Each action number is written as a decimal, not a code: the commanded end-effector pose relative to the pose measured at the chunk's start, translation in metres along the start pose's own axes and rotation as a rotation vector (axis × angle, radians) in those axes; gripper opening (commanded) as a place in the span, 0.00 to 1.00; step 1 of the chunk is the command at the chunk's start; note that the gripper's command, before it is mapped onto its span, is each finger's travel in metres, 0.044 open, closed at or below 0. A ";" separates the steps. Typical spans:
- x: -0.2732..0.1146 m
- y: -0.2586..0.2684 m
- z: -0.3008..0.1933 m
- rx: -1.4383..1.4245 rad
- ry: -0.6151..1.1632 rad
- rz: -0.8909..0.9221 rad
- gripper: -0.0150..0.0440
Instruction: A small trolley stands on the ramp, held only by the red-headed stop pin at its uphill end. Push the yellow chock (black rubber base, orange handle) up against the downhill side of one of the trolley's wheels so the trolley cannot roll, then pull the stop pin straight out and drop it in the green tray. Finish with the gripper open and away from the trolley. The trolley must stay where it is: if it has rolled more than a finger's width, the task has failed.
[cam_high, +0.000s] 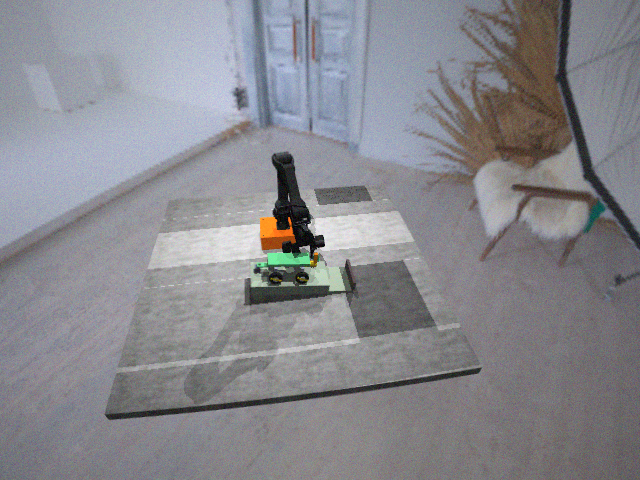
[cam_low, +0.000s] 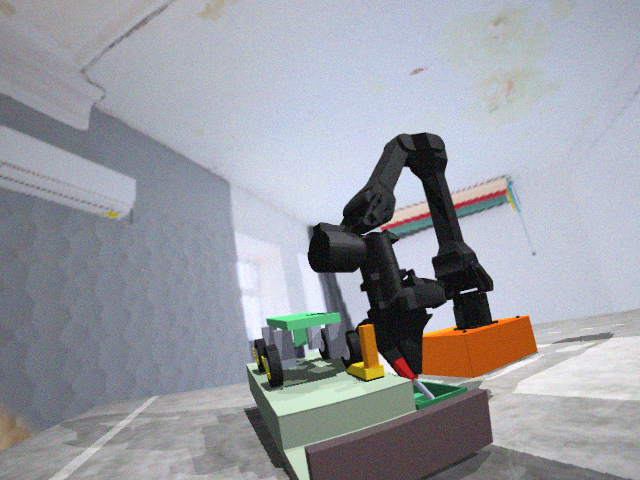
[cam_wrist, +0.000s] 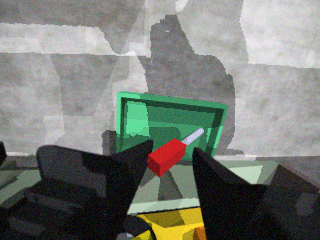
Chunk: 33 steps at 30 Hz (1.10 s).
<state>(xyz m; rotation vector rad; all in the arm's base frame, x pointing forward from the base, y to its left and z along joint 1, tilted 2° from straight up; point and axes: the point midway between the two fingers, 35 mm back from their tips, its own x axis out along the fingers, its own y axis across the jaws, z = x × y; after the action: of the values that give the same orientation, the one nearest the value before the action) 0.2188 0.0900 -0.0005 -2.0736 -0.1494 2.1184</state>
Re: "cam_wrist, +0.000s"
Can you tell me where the green tray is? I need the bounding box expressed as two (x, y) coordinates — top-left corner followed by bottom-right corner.
(116, 91), (229, 161)
(123, 97), (217, 152)

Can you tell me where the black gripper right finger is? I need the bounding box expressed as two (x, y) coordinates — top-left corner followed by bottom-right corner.
(192, 147), (320, 240)

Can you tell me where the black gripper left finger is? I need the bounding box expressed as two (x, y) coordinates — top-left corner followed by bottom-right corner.
(36, 139), (153, 240)

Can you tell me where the red-headed pin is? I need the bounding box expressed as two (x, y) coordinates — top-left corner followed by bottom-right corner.
(148, 128), (204, 178)

